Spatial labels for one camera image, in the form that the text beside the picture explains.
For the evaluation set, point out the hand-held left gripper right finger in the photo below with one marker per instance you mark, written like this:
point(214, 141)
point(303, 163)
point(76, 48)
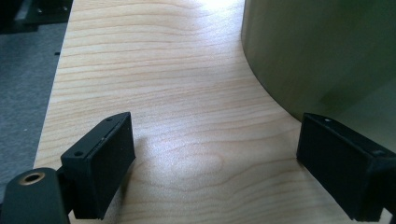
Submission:
point(339, 168)

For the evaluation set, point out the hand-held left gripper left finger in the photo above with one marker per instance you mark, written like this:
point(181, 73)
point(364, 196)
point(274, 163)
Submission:
point(102, 161)

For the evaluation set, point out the green round bin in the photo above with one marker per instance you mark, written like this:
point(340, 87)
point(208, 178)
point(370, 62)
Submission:
point(317, 49)

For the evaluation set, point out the black tape mark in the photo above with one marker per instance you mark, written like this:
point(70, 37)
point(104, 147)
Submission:
point(57, 53)

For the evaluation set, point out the black stand base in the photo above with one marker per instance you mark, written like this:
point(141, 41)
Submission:
point(34, 14)

